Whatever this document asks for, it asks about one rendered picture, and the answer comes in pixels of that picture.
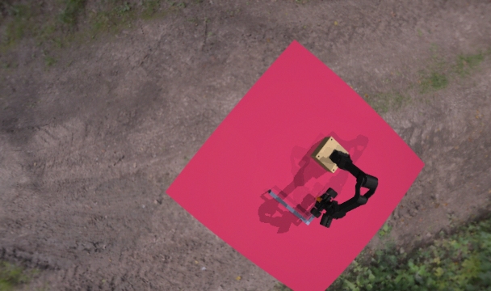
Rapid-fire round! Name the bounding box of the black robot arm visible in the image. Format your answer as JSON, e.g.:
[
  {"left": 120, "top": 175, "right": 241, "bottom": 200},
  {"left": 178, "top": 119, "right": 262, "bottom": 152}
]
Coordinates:
[{"left": 320, "top": 150, "right": 379, "bottom": 228}]

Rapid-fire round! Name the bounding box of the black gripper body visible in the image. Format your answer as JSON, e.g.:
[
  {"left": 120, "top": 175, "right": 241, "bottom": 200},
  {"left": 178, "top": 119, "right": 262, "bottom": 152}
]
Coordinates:
[{"left": 310, "top": 188, "right": 338, "bottom": 218}]

